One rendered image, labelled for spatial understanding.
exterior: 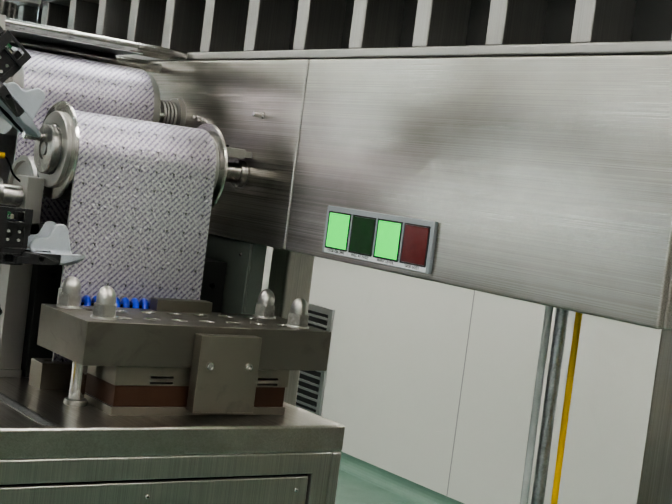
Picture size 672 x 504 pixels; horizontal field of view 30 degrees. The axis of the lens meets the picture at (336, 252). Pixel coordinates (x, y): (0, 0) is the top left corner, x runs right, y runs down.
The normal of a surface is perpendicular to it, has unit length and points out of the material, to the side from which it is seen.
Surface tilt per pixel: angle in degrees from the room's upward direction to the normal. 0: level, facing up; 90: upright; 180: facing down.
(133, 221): 90
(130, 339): 90
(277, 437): 90
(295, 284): 90
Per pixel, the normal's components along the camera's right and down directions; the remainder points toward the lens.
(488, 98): -0.81, -0.07
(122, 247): 0.57, 0.12
